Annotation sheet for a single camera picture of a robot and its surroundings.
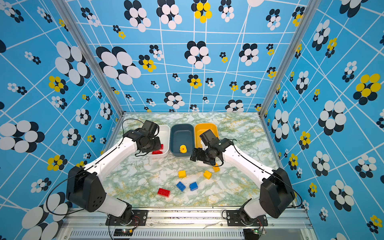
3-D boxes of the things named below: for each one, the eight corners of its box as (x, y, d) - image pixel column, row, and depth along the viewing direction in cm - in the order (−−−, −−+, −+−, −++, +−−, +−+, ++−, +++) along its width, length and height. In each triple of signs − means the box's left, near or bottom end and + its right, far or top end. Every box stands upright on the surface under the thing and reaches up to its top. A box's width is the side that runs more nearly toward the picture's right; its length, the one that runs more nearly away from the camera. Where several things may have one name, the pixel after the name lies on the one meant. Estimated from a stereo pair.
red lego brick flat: (158, 194, 83) (157, 193, 81) (160, 189, 85) (159, 187, 83) (168, 197, 82) (168, 196, 80) (170, 192, 84) (170, 190, 82)
